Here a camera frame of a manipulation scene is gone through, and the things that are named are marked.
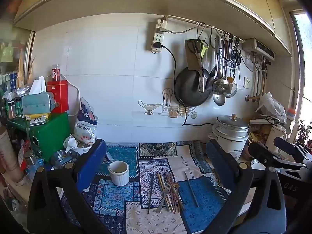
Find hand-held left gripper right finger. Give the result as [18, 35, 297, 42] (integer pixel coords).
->
[206, 139, 287, 234]

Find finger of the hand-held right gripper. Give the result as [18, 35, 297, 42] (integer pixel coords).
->
[274, 136, 312, 162]
[249, 143, 306, 173]

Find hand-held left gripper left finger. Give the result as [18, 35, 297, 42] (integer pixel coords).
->
[27, 139, 108, 234]

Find white ceramic cup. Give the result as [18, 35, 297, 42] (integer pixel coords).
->
[108, 160, 130, 186]

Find steel chopstick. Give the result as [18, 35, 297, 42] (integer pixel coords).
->
[184, 171, 199, 207]
[147, 173, 155, 214]

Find reddish-brown chopstick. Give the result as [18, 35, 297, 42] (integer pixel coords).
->
[166, 173, 181, 212]
[168, 173, 184, 211]

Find beige chopstick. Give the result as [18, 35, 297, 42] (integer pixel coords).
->
[156, 173, 169, 211]
[158, 173, 174, 212]

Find metal fork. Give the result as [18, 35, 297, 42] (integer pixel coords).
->
[156, 184, 172, 214]

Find white electric kettle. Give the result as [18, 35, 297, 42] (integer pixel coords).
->
[264, 124, 288, 153]

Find potted plant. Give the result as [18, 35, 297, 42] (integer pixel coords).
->
[296, 119, 312, 149]

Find white rice cooker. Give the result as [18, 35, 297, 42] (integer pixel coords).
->
[212, 113, 250, 160]

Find shiny metal bowl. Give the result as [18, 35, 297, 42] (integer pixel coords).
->
[50, 149, 81, 170]

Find white printed plastic bag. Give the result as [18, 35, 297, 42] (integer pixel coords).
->
[74, 97, 98, 147]

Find clear plastic bag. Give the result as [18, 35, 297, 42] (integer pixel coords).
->
[255, 91, 287, 125]

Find patterned patchwork tablecloth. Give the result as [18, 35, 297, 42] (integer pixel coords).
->
[61, 140, 244, 234]

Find green metal box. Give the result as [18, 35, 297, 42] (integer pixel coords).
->
[7, 112, 70, 162]

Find steel ladle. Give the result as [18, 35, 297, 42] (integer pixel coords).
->
[213, 54, 227, 107]

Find small metal can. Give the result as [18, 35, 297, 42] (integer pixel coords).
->
[24, 150, 37, 166]

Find small white scale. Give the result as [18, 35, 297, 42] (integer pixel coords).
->
[29, 117, 47, 126]

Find water heater pipes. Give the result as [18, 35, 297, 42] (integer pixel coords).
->
[253, 56, 271, 100]

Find red tin box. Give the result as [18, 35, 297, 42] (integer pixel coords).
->
[47, 80, 69, 114]

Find steel skimmer spoon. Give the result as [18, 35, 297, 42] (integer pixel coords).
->
[212, 35, 229, 95]

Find black wok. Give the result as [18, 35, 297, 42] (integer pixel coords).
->
[174, 67, 211, 108]

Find teal tissue box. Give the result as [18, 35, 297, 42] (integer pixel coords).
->
[21, 76, 56, 115]

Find paper roll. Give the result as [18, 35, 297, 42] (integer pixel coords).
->
[0, 124, 24, 184]

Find window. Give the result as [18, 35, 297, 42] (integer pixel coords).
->
[291, 11, 312, 132]

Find spice jars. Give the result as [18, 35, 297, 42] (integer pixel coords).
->
[7, 99, 23, 119]

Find hanging dark scissors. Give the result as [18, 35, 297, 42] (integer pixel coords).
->
[232, 43, 242, 81]

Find beige water heater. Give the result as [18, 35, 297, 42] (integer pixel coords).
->
[242, 38, 276, 60]

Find steel cleaver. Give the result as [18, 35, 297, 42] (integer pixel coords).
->
[184, 39, 206, 93]

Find green peeler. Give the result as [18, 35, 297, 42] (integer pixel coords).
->
[201, 39, 210, 59]

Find black kitchen scissors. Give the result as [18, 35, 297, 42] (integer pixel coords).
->
[189, 39, 203, 59]

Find glass-door cabinet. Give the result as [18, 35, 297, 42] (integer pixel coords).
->
[0, 28, 36, 108]

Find white power strip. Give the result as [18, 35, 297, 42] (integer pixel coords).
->
[150, 33, 163, 54]

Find white plug adapter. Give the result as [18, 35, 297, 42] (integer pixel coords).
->
[156, 18, 168, 34]

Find wire strainer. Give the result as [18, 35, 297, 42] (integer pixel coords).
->
[225, 77, 238, 98]

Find black power cable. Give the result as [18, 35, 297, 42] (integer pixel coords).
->
[152, 43, 217, 127]

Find grey cable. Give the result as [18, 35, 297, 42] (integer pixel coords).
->
[167, 26, 212, 34]

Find metal hanging rail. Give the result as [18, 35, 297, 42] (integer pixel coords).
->
[165, 15, 244, 42]

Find yellow wall cabinet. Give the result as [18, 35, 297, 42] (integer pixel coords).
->
[13, 0, 293, 57]

